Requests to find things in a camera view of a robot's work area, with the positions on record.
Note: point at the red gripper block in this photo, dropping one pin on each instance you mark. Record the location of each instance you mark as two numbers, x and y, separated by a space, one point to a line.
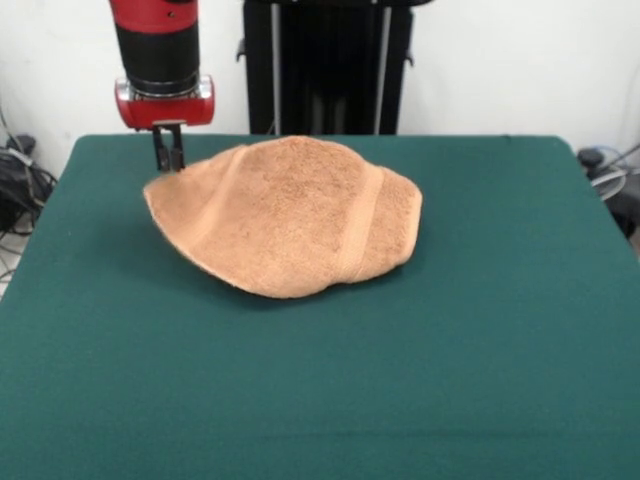
167 111

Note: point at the tan terry towel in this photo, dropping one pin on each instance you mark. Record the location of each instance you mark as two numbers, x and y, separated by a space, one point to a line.
290 220

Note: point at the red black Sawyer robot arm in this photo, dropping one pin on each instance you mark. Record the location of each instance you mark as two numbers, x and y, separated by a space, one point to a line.
157 45

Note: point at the dark green table cloth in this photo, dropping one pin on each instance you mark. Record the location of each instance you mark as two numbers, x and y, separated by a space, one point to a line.
400 375

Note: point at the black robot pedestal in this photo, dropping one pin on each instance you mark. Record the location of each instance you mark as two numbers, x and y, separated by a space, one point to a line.
325 75

